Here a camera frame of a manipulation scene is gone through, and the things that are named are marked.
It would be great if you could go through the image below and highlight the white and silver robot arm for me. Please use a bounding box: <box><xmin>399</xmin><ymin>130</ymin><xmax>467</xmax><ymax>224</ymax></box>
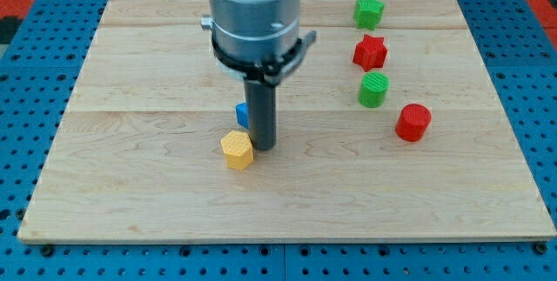
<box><xmin>201</xmin><ymin>0</ymin><xmax>300</xmax><ymax>64</ymax></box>

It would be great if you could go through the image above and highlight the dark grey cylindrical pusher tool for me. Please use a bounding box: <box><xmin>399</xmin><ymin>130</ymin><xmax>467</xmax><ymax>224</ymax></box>
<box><xmin>244</xmin><ymin>80</ymin><xmax>276</xmax><ymax>151</ymax></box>

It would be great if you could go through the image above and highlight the blue cube block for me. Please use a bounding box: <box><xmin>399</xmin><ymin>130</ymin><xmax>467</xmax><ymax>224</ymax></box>
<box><xmin>235</xmin><ymin>102</ymin><xmax>249</xmax><ymax>129</ymax></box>

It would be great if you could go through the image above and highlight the yellow hexagon block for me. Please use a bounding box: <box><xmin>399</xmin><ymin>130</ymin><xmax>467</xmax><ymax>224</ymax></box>
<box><xmin>220</xmin><ymin>130</ymin><xmax>254</xmax><ymax>171</ymax></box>

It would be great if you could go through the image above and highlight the green cylinder block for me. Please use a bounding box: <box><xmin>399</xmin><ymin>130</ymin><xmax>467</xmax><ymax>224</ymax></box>
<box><xmin>358</xmin><ymin>72</ymin><xmax>390</xmax><ymax>108</ymax></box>

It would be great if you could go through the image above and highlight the light wooden board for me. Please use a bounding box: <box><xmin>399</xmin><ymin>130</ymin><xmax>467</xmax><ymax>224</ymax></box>
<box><xmin>18</xmin><ymin>0</ymin><xmax>556</xmax><ymax>244</ymax></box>

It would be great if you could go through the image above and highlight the red star block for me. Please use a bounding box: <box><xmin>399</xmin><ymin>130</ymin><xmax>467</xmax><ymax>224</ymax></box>
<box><xmin>352</xmin><ymin>34</ymin><xmax>388</xmax><ymax>71</ymax></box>

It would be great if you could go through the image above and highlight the red cylinder block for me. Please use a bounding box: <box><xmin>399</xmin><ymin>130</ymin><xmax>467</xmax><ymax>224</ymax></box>
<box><xmin>395</xmin><ymin>104</ymin><xmax>432</xmax><ymax>142</ymax></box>

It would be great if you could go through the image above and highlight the green star block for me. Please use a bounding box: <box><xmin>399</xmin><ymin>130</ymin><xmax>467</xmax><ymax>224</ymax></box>
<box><xmin>353</xmin><ymin>0</ymin><xmax>385</xmax><ymax>30</ymax></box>

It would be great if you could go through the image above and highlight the black clamp ring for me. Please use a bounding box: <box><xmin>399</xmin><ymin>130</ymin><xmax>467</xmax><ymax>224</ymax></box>
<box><xmin>211</xmin><ymin>30</ymin><xmax>318</xmax><ymax>87</ymax></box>

